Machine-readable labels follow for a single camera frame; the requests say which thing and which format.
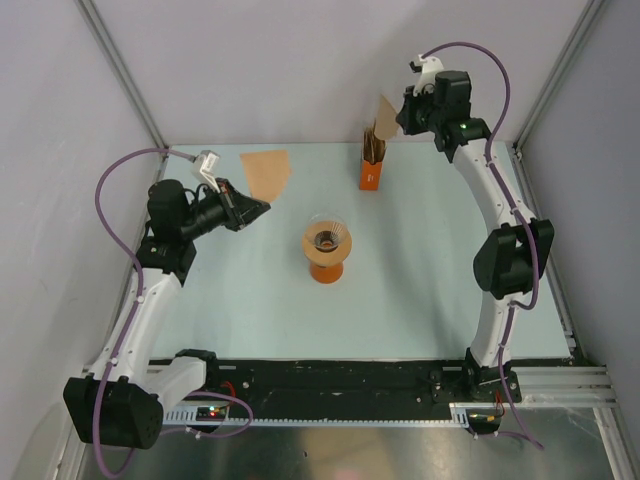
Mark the brown paper coffee filter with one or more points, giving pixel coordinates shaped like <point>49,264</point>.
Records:
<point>267,173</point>

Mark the clear glass dripper cone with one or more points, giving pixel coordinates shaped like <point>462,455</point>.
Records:
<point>326,232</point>

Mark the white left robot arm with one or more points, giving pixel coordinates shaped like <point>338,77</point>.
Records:
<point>117,403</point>

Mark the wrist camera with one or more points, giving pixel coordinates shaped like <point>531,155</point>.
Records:
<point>203,168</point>
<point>427,67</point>

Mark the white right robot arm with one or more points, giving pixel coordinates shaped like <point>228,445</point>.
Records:
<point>509,265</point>

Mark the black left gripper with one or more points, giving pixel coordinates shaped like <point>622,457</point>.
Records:
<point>239,210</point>

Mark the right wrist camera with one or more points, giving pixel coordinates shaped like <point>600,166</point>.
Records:
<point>427,67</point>

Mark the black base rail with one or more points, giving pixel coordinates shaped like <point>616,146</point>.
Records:
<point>373,391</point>

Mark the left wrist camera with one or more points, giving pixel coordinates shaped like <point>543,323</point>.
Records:
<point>203,168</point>

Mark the orange coffee filter box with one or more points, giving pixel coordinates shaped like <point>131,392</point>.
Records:
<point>370,174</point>

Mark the orange glass carafe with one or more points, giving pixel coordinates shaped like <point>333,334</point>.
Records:
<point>326,274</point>

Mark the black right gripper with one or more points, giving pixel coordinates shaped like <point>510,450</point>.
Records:
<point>405,118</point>

